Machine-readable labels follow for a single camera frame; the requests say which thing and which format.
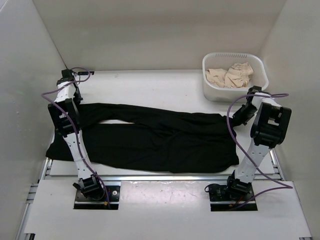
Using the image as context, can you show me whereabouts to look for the black trousers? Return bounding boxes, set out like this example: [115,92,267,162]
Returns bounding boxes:
[44,101,240,174]

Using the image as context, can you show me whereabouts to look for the aluminium front frame rail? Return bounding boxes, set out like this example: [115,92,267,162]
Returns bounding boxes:
[44,173,281,182]

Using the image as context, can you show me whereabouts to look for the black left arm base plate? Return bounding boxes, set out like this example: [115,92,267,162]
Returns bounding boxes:
[73,181,121,211]

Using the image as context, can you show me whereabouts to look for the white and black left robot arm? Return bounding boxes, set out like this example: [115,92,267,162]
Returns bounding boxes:
[41,68,109,205]

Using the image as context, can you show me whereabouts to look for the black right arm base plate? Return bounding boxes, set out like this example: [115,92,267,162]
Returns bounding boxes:
[204,183,258,212]

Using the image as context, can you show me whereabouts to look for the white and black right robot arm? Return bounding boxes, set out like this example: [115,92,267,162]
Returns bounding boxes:
[224,86,292,200]

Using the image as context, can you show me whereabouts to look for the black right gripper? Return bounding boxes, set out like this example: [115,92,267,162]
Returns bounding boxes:
[231,103,258,128]

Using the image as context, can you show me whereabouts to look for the black corner label sticker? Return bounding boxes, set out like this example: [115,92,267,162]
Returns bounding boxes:
[77,71,95,76]

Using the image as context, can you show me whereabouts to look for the beige trousers in basket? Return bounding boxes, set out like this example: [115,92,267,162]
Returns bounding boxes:
[205,62,254,89]

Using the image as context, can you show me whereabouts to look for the white plastic laundry basket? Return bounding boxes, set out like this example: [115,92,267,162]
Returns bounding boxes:
[202,52,269,103]

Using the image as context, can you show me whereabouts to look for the aluminium left frame rail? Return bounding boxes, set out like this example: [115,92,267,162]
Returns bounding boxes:
[14,158,54,240]

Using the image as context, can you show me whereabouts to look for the white front cover board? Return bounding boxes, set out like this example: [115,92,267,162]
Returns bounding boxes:
[24,180,311,240]

